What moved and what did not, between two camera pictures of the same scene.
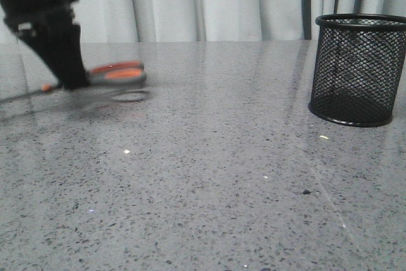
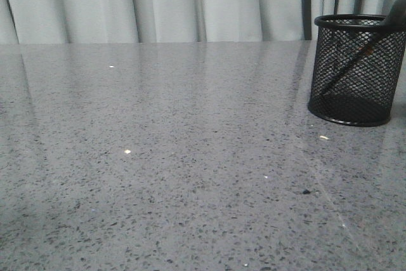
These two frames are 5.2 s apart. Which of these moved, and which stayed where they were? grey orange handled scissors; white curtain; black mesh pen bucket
Moved: grey orange handled scissors
Stayed: white curtain; black mesh pen bucket
